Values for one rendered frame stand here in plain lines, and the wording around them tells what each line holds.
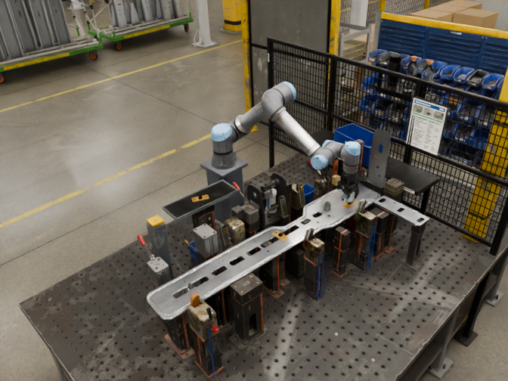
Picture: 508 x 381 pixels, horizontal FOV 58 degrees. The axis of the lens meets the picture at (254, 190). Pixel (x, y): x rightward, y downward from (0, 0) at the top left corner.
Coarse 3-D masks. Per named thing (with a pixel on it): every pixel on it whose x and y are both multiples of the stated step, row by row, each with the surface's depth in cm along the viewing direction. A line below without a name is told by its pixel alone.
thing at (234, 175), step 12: (204, 168) 267; (240, 168) 265; (216, 180) 265; (228, 180) 263; (240, 180) 271; (216, 204) 276; (228, 204) 272; (240, 204) 280; (216, 216) 282; (228, 216) 277
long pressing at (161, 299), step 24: (336, 192) 256; (360, 192) 256; (312, 216) 238; (336, 216) 237; (264, 240) 223; (288, 240) 222; (216, 264) 210; (240, 264) 209; (264, 264) 210; (168, 288) 198; (192, 288) 198; (216, 288) 197; (168, 312) 187
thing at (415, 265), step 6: (414, 228) 235; (420, 228) 232; (414, 234) 237; (420, 234) 236; (414, 240) 238; (420, 240) 240; (414, 246) 240; (408, 252) 245; (414, 252) 242; (402, 258) 252; (408, 258) 246; (414, 258) 244; (408, 264) 247; (414, 264) 247; (420, 264) 248; (414, 270) 245
